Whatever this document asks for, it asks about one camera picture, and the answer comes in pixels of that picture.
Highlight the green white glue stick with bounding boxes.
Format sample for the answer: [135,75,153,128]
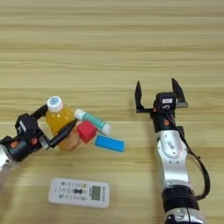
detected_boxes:
[73,108,112,137]

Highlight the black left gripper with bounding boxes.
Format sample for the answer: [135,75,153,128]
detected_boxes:
[0,104,78,163]

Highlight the white remote control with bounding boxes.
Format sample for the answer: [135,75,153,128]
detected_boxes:
[47,178,111,209]

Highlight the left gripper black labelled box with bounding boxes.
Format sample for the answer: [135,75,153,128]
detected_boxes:
[15,113,39,141]

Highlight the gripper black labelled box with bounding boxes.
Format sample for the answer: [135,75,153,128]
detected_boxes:
[155,91,178,113]
[15,113,39,141]

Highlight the red cube block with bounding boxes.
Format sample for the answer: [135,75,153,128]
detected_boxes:
[76,120,98,144]

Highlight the blue rectangular block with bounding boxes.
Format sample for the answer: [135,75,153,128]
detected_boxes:
[94,135,126,153]

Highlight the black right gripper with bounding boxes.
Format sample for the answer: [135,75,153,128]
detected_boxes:
[134,78,189,134]

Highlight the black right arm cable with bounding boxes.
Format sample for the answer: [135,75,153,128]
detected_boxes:
[171,116,211,200]

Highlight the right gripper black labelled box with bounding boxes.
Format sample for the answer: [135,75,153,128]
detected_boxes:
[155,91,178,113]

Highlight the orange juice bottle white cap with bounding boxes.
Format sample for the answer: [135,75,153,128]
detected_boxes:
[45,95,82,151]

